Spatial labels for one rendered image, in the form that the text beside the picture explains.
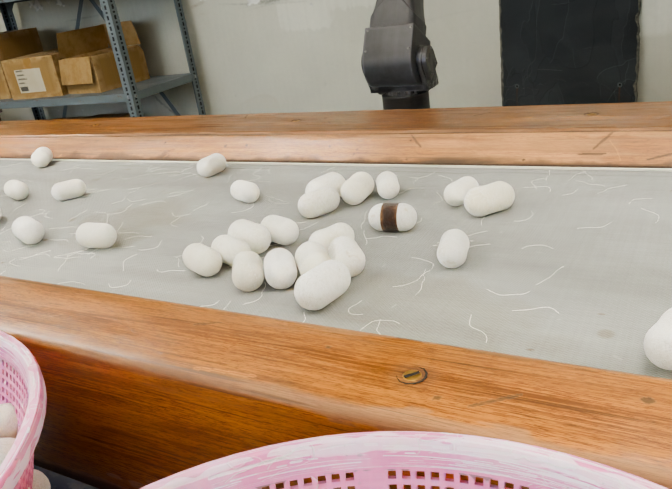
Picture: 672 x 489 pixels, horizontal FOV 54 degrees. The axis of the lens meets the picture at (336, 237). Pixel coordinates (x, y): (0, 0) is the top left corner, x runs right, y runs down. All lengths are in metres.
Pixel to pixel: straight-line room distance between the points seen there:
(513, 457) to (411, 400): 0.05
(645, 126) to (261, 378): 0.39
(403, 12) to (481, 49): 1.67
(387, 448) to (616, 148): 0.38
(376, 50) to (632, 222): 0.49
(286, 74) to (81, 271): 2.42
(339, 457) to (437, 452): 0.03
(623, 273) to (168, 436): 0.25
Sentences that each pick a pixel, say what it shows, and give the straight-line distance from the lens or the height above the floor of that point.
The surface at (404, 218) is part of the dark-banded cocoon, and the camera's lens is 0.45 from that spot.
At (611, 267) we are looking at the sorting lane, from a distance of 0.40.
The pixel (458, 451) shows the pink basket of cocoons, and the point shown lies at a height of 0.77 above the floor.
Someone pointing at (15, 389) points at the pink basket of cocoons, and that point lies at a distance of 0.36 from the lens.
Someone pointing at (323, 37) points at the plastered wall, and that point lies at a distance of 2.76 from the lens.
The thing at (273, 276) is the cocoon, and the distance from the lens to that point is 0.39.
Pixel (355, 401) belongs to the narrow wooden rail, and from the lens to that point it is 0.25.
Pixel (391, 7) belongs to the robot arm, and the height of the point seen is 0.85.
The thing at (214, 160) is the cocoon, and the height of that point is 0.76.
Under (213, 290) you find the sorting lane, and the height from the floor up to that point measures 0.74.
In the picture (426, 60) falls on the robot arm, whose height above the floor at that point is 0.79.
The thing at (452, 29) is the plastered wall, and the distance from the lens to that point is 2.55.
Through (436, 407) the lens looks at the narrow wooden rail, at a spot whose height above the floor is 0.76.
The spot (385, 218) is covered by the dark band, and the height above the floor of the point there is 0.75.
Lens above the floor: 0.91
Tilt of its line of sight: 22 degrees down
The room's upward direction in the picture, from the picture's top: 9 degrees counter-clockwise
